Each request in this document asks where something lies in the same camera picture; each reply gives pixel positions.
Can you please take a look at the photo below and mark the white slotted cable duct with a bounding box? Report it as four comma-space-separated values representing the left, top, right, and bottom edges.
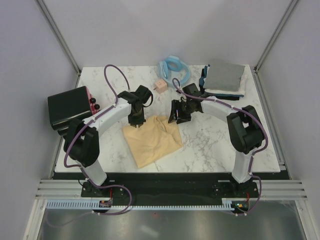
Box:
45, 198, 248, 211

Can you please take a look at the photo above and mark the aluminium frame rail front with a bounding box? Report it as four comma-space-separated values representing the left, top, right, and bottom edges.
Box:
36, 180, 307, 201

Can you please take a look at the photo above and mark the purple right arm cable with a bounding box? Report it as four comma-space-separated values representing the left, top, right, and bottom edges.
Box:
172, 78, 270, 217

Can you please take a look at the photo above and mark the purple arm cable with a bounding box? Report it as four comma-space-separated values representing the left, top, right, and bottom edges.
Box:
46, 64, 133, 228
172, 78, 270, 217

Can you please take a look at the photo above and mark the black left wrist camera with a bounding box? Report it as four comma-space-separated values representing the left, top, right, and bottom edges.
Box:
134, 85, 154, 108

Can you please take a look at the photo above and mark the aluminium frame post left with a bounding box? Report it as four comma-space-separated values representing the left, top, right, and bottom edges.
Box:
35, 0, 82, 77

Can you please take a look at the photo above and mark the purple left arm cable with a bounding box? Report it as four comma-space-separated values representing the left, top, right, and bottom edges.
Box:
46, 64, 133, 228

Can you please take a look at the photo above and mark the yellow t shirt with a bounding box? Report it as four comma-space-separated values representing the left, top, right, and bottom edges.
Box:
122, 115, 183, 169

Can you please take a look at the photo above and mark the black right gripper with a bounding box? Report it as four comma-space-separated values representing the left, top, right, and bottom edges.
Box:
168, 99, 194, 124

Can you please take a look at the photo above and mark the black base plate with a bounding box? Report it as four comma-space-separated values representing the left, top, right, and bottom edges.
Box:
51, 171, 292, 207

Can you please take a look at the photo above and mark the aluminium frame post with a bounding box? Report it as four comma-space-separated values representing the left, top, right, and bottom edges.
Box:
253, 0, 300, 74
35, 0, 82, 77

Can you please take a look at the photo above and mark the small pink cube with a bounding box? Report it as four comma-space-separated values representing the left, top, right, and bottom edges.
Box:
154, 79, 168, 94

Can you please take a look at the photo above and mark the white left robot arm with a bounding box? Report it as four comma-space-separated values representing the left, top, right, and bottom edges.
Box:
63, 85, 153, 197

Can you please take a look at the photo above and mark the aluminium frame post right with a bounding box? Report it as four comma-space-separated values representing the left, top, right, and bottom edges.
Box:
253, 0, 300, 74

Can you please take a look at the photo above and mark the black pink drawer organizer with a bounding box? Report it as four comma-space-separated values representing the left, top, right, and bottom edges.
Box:
47, 86, 100, 137

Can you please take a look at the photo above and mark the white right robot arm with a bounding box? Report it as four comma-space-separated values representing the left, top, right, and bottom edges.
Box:
168, 94, 269, 197

